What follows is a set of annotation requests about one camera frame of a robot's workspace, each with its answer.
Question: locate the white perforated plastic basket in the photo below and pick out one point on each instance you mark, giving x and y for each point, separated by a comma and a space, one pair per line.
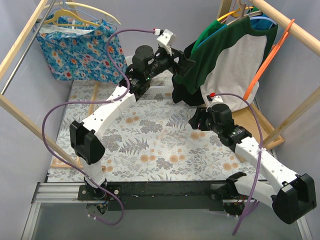
160, 85

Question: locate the metal rod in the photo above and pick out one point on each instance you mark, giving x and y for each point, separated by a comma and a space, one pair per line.
14, 50

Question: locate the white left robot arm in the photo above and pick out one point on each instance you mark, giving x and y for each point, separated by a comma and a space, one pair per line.
86, 136

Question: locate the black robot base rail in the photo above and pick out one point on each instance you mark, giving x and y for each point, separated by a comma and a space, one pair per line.
176, 195

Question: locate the right wooden rack base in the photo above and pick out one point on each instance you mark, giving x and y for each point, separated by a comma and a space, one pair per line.
245, 118

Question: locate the blue t-shirt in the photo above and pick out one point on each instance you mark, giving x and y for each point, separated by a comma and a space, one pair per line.
256, 12

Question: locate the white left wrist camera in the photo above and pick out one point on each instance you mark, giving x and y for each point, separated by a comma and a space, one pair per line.
165, 39

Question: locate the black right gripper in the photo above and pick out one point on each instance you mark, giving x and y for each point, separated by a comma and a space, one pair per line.
200, 119

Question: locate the bright green t-shirt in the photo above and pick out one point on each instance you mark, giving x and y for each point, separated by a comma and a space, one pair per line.
210, 30

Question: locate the beige wooden hanger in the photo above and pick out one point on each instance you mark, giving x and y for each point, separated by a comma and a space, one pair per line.
232, 5

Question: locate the light blue hanger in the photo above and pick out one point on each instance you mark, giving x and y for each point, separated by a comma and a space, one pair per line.
262, 21

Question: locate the floral patterned table mat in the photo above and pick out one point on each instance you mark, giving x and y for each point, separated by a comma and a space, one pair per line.
153, 141

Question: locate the cream plastic hanger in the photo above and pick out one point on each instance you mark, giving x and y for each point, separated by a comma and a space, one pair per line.
95, 8

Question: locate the green and grey raglan shirt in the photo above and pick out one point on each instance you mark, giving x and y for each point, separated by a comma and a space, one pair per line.
234, 53

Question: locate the blue floral garment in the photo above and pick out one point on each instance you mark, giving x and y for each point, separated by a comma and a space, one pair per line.
75, 51

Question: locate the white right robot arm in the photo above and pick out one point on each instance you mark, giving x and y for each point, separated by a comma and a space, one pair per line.
289, 194

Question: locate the black t-shirt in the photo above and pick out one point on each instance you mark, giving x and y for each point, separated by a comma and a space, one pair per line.
187, 88

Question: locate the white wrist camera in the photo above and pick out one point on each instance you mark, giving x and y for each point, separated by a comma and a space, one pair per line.
165, 39
213, 100

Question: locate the right wooden clothes rack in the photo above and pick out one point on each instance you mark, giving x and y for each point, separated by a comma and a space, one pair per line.
285, 86

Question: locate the left wooden clothes rack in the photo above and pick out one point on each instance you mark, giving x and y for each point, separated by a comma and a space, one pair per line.
33, 90

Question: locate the orange plastic hanger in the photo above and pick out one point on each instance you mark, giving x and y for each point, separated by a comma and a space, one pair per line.
274, 50

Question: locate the wooden clothes rack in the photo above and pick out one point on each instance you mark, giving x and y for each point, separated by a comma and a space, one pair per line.
285, 86
33, 90

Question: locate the yellow right hanger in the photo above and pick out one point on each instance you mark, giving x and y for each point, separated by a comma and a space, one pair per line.
234, 12

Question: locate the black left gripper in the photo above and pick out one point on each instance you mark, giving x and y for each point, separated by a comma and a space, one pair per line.
180, 63

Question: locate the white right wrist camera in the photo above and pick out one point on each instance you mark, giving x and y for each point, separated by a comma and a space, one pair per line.
213, 100

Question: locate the yellow plastic hanger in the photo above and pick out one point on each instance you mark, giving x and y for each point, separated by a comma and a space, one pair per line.
67, 13

